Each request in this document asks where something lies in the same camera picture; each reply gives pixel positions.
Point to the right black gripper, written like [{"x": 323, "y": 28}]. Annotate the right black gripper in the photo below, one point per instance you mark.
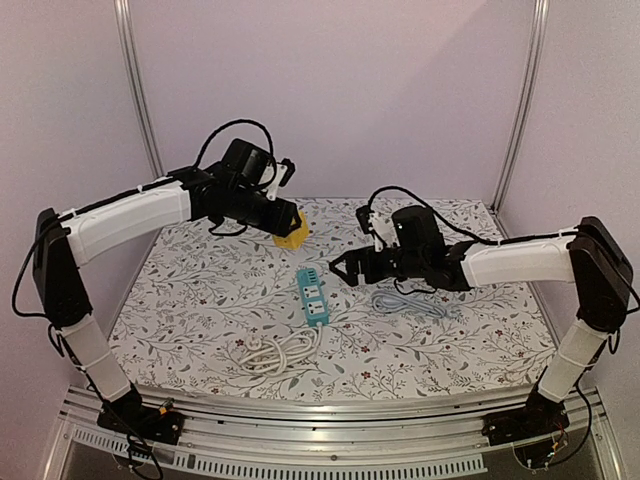
[{"x": 365, "y": 263}]

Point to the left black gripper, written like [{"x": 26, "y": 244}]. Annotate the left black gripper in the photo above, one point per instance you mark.
[{"x": 279, "y": 222}]

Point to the yellow cube socket adapter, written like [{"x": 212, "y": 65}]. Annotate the yellow cube socket adapter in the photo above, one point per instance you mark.
[{"x": 295, "y": 239}]

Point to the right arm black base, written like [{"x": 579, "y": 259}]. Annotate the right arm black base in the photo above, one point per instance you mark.
[{"x": 537, "y": 430}]

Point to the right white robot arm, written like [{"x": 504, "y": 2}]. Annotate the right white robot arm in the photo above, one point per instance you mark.
[{"x": 586, "y": 256}]

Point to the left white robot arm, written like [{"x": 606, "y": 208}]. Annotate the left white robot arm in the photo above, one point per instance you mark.
[{"x": 66, "y": 242}]

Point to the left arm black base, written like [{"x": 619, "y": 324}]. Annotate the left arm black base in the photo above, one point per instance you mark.
[{"x": 128, "y": 415}]

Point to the floral table cloth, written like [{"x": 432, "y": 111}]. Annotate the floral table cloth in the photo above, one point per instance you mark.
[{"x": 200, "y": 301}]

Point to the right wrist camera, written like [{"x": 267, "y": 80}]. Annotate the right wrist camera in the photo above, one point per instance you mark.
[{"x": 380, "y": 228}]

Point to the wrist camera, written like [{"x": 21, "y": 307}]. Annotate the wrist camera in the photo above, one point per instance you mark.
[
  {"x": 277, "y": 177},
  {"x": 380, "y": 228}
]

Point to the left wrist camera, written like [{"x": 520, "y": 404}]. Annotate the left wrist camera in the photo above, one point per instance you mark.
[{"x": 277, "y": 177}]

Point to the aluminium front rail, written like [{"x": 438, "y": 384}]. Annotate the aluminium front rail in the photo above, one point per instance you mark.
[{"x": 419, "y": 438}]

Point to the right aluminium corner post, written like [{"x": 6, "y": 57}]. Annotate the right aluminium corner post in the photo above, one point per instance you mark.
[{"x": 527, "y": 91}]

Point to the aluminium corner post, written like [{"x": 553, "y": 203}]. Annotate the aluminium corner post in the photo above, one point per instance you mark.
[
  {"x": 527, "y": 91},
  {"x": 133, "y": 72}
]

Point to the left aluminium corner post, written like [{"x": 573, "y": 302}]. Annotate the left aluminium corner post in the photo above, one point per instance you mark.
[{"x": 133, "y": 72}]

